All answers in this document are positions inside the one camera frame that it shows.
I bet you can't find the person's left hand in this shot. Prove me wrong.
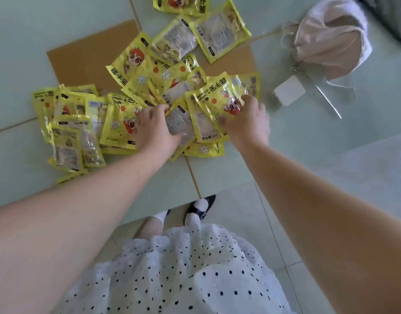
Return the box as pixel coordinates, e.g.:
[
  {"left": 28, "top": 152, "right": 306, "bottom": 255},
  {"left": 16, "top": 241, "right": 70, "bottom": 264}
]
[{"left": 133, "top": 104, "right": 185, "bottom": 158}]

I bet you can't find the person's right hand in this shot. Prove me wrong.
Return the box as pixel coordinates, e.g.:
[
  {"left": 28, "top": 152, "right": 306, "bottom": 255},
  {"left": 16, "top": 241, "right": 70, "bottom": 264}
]
[{"left": 218, "top": 94, "right": 271, "bottom": 151}]

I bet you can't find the pile of yellow warmer packets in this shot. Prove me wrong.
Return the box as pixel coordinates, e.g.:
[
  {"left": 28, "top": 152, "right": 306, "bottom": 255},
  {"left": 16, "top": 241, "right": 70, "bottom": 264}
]
[{"left": 32, "top": 0, "right": 262, "bottom": 184}]

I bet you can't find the person's right forearm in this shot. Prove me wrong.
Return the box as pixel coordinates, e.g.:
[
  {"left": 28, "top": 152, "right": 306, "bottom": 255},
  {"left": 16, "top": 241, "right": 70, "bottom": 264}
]
[{"left": 239, "top": 140, "right": 401, "bottom": 314}]

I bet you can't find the person's left forearm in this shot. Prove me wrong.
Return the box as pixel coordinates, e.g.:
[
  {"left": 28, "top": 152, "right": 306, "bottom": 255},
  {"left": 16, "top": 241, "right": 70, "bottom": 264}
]
[{"left": 0, "top": 143, "right": 170, "bottom": 314}]

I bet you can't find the person's left white sock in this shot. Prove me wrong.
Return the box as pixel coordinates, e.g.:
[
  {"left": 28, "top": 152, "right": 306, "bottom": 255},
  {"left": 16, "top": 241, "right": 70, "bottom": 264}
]
[{"left": 153, "top": 211, "right": 170, "bottom": 231}]

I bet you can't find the person's white sock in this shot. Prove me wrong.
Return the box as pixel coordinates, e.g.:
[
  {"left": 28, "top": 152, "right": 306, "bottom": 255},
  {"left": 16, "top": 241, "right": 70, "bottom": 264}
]
[
  {"left": 153, "top": 211, "right": 170, "bottom": 231},
  {"left": 184, "top": 198, "right": 210, "bottom": 226}
]

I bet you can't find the person's right black shoe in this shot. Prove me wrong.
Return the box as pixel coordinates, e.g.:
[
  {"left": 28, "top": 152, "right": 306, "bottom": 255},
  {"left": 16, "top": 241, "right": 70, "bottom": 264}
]
[{"left": 184, "top": 194, "right": 217, "bottom": 223}]

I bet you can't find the person's right white sock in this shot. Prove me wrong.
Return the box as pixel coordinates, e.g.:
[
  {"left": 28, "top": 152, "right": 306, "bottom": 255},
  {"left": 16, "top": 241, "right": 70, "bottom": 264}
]
[{"left": 184, "top": 198, "right": 210, "bottom": 226}]

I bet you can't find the white square charger adapter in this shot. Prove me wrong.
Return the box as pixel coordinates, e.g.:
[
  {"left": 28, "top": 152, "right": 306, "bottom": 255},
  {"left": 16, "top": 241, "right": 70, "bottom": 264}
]
[{"left": 273, "top": 75, "right": 307, "bottom": 107}]

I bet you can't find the pink fabric face mask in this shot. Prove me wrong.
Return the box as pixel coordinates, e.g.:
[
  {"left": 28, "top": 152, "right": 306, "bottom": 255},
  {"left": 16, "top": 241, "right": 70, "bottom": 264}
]
[{"left": 280, "top": 0, "right": 373, "bottom": 120}]

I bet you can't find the white polka dot dress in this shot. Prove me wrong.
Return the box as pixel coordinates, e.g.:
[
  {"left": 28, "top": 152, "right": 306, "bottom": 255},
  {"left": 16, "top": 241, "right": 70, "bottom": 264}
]
[{"left": 53, "top": 224, "right": 296, "bottom": 314}]

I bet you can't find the pale green glass table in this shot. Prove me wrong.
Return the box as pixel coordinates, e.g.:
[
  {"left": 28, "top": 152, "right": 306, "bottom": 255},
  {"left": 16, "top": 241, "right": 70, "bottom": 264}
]
[{"left": 0, "top": 0, "right": 401, "bottom": 227}]

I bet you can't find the dark grey smartphone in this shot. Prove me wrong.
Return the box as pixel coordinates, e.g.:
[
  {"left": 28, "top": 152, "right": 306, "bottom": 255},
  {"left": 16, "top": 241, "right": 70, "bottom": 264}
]
[{"left": 355, "top": 0, "right": 401, "bottom": 48}]

